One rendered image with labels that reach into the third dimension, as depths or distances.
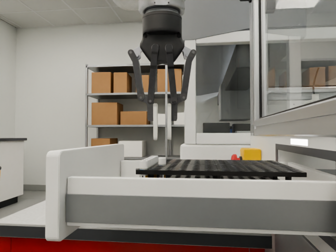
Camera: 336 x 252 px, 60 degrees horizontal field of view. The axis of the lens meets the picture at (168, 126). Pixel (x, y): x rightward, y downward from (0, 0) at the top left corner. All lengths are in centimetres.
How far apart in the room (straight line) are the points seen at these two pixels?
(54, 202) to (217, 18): 114
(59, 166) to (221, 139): 98
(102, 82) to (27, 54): 170
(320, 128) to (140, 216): 25
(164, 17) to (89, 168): 29
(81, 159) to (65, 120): 476
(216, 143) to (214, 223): 93
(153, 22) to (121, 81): 385
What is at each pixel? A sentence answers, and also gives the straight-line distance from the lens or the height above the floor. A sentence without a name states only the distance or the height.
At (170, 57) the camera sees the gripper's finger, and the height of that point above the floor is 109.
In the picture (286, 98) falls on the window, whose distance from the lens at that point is 63.
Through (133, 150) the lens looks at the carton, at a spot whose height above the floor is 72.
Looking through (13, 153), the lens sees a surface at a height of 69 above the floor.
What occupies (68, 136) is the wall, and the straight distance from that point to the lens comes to 516.
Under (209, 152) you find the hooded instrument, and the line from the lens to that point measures 128.
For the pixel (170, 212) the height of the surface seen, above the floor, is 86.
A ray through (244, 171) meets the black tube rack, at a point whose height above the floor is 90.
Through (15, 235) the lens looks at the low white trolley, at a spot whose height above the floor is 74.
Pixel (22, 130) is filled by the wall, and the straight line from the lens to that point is 559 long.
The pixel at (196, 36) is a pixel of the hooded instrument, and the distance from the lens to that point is 135.
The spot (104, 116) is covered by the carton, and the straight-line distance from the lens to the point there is 446.
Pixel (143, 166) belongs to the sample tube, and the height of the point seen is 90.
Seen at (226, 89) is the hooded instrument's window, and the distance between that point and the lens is 132.
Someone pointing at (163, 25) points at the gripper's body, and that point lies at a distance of 55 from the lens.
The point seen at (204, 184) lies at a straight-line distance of 36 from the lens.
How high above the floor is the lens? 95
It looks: 2 degrees up
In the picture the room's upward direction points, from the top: straight up
